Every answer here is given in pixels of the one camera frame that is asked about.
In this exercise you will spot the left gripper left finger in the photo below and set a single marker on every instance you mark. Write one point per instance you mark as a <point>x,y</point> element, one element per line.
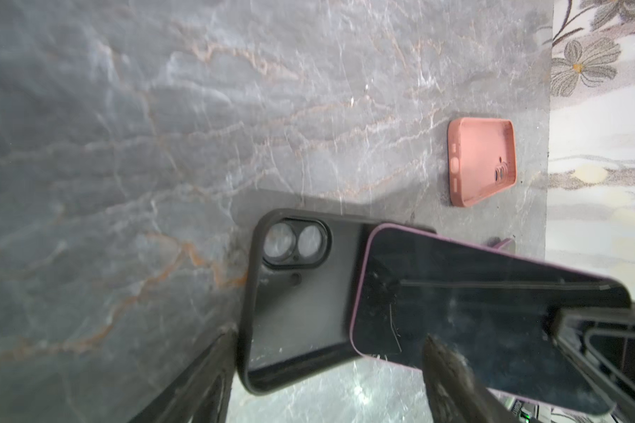
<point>201,393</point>

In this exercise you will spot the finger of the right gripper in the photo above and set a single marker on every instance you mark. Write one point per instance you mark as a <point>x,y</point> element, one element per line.
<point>600,342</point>

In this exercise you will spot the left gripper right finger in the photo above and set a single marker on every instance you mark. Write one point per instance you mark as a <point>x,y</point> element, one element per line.
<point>454,394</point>

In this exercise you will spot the black phone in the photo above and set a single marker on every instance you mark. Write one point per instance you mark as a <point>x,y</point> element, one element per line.
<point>495,309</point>

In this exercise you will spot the black phone case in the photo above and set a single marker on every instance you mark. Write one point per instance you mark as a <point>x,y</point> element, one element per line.
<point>304,269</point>

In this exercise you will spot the pink phone case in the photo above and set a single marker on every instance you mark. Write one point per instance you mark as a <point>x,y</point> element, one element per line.
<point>482,159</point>

